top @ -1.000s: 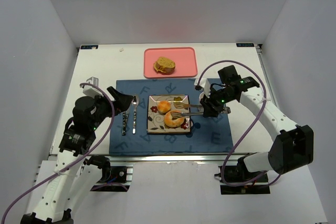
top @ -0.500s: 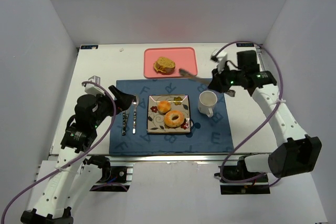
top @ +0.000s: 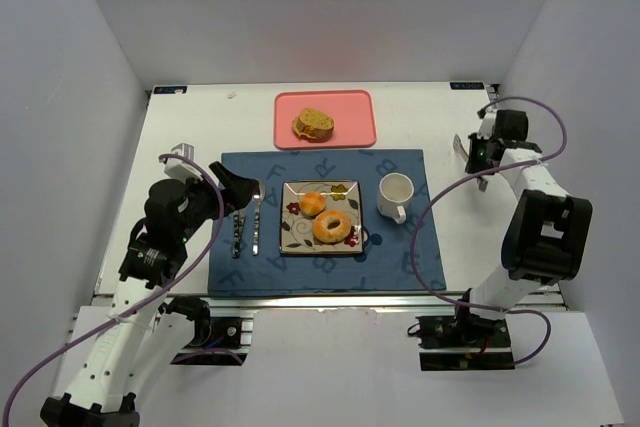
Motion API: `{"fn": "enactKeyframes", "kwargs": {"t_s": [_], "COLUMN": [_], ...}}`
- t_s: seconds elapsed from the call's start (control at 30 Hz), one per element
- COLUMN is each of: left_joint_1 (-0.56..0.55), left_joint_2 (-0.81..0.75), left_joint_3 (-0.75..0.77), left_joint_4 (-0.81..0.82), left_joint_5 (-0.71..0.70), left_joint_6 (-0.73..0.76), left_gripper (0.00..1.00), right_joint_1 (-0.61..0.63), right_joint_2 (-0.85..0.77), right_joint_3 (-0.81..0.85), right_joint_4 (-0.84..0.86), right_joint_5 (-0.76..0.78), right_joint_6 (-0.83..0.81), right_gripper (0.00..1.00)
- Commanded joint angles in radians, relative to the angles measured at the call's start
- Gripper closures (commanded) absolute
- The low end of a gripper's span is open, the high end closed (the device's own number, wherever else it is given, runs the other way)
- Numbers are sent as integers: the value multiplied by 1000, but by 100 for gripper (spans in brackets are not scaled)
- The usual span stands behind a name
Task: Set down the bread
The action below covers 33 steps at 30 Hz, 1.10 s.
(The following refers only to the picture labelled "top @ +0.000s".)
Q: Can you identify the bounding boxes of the metal serving tongs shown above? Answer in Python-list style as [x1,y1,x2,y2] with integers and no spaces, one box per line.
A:
[453,134,488,193]

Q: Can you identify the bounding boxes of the small round bread roll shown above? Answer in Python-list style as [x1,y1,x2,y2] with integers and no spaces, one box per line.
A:
[299,192,326,218]

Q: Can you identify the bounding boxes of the ring bagel bread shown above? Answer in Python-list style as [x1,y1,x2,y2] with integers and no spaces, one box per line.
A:
[312,210,352,244]

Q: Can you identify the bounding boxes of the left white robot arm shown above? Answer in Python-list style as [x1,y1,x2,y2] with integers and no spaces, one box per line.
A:
[40,154,259,426]

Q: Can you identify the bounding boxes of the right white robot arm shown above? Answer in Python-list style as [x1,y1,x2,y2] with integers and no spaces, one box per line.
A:
[455,108,593,334]

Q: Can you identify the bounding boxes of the sandwich bread loaf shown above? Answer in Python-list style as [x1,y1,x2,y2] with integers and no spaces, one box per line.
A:
[292,108,335,142]

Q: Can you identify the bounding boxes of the floral square plate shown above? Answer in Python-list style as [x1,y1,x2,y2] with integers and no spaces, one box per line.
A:
[280,180,364,256]

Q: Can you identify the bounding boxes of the white ceramic mug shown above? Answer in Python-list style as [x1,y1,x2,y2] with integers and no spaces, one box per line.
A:
[376,173,414,225]

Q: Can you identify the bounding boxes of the blue letter placemat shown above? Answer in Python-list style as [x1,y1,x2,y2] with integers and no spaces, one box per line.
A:
[208,149,446,297]

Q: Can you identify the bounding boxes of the pink serving tray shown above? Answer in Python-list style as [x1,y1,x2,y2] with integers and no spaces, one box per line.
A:
[273,90,377,150]

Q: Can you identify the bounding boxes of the patterned handle spoon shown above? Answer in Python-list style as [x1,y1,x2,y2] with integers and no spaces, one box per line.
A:
[252,180,266,256]

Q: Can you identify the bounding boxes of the patterned handle fork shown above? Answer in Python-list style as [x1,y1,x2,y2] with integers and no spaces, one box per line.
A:
[231,209,246,259]

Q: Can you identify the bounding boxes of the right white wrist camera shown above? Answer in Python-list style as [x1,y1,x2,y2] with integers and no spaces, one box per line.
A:
[477,106,497,140]

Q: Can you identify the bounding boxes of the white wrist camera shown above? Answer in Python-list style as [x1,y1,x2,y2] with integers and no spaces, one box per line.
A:
[160,143,203,183]
[477,106,497,140]

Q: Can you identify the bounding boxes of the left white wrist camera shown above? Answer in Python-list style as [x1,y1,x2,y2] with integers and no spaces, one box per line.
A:
[160,143,203,183]

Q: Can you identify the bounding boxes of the aluminium frame rail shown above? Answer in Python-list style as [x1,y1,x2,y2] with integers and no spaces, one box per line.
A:
[204,290,567,311]

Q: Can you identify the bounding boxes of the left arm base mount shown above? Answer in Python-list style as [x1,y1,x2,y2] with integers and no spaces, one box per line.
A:
[150,296,249,366]

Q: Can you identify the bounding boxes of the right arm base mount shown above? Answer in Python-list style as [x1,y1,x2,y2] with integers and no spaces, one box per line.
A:
[406,315,515,372]

